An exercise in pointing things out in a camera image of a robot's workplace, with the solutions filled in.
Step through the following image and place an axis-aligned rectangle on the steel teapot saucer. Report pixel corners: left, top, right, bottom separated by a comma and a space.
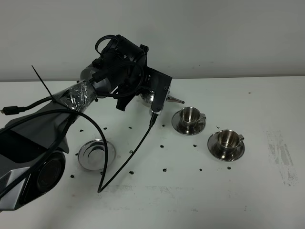
78, 139, 106, 171

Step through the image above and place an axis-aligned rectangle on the front steel cup saucer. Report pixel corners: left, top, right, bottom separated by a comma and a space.
207, 131, 245, 161

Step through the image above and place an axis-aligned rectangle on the steel cup saucer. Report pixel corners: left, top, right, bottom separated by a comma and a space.
172, 111, 206, 135
207, 131, 245, 161

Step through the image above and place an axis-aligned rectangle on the front stainless steel teacup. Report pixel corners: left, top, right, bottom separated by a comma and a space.
216, 129, 244, 153

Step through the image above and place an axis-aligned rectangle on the black cable tie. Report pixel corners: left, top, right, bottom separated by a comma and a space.
31, 65, 71, 110

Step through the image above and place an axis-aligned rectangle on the rear steel cup saucer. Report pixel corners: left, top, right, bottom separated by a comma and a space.
172, 111, 206, 135

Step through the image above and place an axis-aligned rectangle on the stainless steel teacup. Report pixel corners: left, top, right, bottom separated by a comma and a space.
179, 106, 206, 128
216, 129, 244, 153

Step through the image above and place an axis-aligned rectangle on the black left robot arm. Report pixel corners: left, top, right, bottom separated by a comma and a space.
0, 35, 172, 211

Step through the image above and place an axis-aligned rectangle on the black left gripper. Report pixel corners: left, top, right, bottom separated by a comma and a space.
115, 44, 173, 113

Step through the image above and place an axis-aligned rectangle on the stainless steel teapot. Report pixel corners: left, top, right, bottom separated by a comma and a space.
138, 87, 185, 107

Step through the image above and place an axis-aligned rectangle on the rear stainless steel teacup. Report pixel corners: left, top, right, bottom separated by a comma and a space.
179, 106, 206, 128

